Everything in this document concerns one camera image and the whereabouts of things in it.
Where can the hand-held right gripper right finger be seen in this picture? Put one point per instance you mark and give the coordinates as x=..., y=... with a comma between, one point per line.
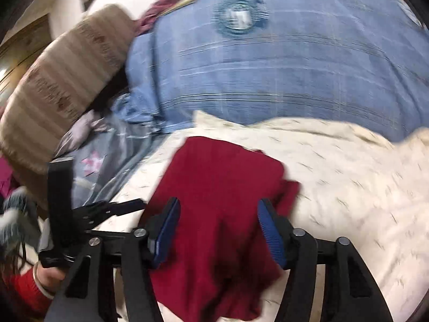
x=272, y=233

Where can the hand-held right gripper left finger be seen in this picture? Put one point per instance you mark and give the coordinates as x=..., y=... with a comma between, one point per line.
x=166, y=234

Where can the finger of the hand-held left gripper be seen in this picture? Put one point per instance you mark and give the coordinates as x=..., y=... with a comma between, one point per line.
x=114, y=208

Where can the red knit garment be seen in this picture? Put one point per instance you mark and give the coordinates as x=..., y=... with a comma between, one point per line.
x=218, y=191

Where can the person's left hand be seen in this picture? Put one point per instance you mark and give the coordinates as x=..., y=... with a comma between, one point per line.
x=50, y=276

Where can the grey floral sheet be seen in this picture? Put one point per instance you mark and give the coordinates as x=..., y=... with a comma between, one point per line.
x=100, y=174

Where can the grey patterned knit clothing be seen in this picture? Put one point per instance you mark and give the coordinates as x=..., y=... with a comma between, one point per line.
x=16, y=218

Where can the pink cloth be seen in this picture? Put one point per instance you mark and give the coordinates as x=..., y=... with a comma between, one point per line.
x=6, y=177

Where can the silver bangle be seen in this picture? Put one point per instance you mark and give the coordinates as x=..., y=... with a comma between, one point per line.
x=43, y=286

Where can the cream patterned blanket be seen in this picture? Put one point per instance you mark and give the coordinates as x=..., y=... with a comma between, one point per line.
x=352, y=174

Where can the beige striped pillow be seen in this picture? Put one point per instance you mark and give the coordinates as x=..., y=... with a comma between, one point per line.
x=60, y=84

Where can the wooden wardrobe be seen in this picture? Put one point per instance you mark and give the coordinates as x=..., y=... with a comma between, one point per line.
x=20, y=47

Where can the maroon cloth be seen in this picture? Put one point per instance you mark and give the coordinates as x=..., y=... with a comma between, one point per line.
x=154, y=13

